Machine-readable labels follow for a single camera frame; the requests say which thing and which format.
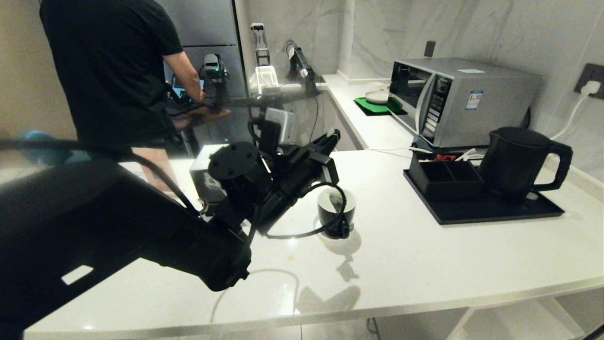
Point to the dark wall switch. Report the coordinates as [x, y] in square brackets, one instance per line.
[429, 48]

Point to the black cup white inside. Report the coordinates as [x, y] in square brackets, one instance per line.
[330, 217]

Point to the teal chair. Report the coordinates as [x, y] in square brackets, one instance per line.
[42, 141]

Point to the person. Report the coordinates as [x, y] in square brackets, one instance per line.
[113, 66]

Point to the black serving tray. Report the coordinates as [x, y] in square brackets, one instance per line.
[490, 212]

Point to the green mat with bowl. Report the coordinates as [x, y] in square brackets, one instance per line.
[368, 111]

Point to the white plug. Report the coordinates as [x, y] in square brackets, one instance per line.
[591, 88]

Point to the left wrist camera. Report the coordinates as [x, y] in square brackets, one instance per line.
[278, 123]

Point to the dark wall socket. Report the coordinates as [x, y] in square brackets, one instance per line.
[590, 73]

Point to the microwave door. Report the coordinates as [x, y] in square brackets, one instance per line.
[410, 97]

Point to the white plate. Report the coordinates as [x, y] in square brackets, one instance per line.
[376, 96]

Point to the white stand device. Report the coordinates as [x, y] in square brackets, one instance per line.
[262, 71]

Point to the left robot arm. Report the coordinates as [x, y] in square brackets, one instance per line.
[94, 222]

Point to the red packet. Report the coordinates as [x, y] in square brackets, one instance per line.
[444, 157]

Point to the black compartment box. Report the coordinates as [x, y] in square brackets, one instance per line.
[443, 182]

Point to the tea bag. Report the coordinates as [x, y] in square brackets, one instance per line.
[336, 200]

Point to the black electric kettle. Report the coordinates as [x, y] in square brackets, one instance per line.
[512, 163]

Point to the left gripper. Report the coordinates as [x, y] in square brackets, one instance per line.
[295, 177]

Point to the silver microwave oven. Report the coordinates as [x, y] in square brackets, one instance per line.
[490, 99]

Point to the grey refrigerator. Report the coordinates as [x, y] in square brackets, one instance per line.
[207, 28]

